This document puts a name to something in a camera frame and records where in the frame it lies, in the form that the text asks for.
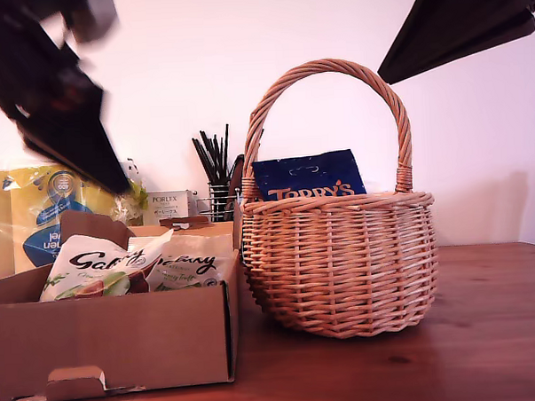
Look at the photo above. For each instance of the thin black stick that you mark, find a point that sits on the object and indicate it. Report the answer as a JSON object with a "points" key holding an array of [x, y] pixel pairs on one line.
{"points": [[218, 158], [208, 156], [200, 159], [225, 153]]}

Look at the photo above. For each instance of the white Galaxy truffle egg bag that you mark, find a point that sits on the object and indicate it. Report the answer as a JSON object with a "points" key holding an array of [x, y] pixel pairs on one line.
{"points": [[88, 270], [194, 261]]}

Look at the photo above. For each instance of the yellow kitchen towel pack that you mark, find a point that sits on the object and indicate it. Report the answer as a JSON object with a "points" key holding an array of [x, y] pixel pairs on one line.
{"points": [[10, 211]]}

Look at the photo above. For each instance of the blue Terry's orange egg bag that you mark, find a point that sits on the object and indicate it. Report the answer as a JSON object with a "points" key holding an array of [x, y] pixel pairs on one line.
{"points": [[306, 176]]}

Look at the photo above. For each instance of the white Porlex box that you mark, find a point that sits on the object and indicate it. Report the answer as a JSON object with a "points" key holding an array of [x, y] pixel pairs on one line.
{"points": [[167, 205]]}

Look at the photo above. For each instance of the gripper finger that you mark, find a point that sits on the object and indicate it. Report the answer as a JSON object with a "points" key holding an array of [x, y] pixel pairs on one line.
{"points": [[91, 128], [52, 143], [472, 18]]}

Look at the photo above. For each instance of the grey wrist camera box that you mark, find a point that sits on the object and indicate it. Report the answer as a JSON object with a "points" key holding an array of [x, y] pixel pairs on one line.
{"points": [[93, 15]]}

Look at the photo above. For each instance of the brown cardboard box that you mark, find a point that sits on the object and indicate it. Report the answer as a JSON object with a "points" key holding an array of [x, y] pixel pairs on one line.
{"points": [[122, 335]]}

